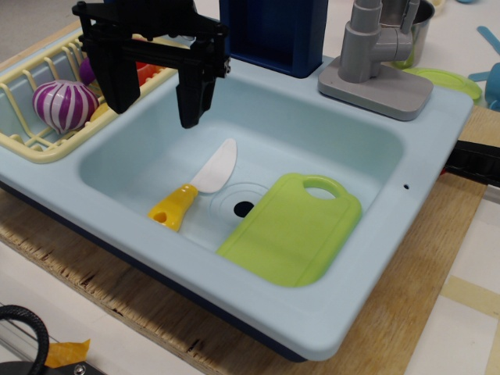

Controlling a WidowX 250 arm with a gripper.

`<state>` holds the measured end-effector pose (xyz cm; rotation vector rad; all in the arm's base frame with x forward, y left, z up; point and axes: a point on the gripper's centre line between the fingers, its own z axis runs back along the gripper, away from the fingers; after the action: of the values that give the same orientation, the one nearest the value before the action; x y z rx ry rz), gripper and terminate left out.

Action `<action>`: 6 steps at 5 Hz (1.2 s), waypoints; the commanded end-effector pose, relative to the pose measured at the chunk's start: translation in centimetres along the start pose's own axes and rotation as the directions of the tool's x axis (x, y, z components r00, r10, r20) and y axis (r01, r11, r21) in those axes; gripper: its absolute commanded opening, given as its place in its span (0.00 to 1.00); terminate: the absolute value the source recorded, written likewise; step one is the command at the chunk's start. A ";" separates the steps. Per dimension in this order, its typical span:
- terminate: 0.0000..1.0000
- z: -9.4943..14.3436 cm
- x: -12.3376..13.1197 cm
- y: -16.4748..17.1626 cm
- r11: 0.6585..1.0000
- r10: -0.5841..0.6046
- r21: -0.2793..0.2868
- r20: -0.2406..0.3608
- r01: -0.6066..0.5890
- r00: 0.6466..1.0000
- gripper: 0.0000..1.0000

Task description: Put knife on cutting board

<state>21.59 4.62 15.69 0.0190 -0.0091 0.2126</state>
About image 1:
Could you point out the purple toy eggplant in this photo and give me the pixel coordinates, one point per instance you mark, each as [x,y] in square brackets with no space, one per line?
[86,72]

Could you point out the grey toy faucet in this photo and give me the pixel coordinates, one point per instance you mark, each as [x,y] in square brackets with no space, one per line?
[359,75]

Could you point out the wooden base board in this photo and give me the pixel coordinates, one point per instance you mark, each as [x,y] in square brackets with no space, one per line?
[435,310]

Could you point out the dark blue plastic box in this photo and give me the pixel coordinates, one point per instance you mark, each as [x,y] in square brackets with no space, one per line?
[280,35]

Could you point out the cream dish rack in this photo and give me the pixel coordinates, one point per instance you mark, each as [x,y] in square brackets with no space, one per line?
[22,131]

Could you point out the yellow toy in rack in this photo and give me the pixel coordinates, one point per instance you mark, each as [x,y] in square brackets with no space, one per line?
[103,109]

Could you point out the orange plastic cup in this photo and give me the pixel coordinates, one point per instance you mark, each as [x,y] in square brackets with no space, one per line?
[147,72]

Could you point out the green plastic plate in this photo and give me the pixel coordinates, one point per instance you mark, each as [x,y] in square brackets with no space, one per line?
[446,79]

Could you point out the steel pot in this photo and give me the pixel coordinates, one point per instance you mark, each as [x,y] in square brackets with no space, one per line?
[391,16]

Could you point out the green plastic cutting board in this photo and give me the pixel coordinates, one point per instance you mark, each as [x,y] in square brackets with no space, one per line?
[294,233]

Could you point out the yellow handled toy knife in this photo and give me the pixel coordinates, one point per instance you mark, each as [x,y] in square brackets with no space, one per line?
[171,210]

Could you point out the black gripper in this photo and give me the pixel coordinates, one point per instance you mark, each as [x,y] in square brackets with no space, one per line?
[166,33]

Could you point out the light blue toy sink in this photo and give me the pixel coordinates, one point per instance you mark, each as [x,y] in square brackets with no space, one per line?
[281,124]

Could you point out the purple striped toy onion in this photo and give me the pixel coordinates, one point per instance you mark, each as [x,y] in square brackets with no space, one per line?
[64,105]

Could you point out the black clamp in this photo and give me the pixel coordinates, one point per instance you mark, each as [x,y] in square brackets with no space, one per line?
[475,162]

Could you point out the blue plastic utensil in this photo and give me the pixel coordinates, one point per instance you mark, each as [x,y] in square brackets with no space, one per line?
[493,41]

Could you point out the yellow tape piece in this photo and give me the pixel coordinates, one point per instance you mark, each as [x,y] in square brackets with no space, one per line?
[67,353]

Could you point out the blue plastic cup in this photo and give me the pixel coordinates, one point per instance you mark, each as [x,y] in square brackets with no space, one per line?
[492,88]

